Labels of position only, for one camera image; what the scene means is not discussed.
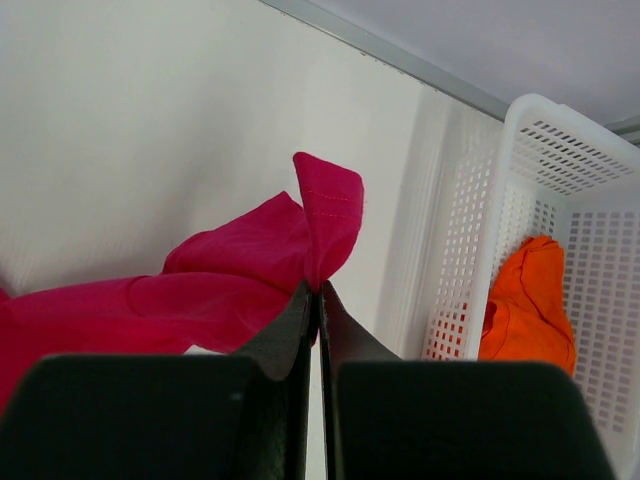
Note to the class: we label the magenta t shirt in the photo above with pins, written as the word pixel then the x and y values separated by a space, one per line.
pixel 216 290

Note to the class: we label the right corner aluminium post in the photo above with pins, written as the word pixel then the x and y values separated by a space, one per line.
pixel 628 129

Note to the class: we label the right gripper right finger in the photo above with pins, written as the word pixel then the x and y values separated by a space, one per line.
pixel 389 418

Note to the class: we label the white plastic basket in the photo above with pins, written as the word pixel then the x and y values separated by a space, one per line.
pixel 548 171

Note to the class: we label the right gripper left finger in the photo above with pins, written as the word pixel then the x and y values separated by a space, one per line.
pixel 237 416

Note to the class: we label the orange t shirt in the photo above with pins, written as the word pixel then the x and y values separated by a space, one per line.
pixel 525 318

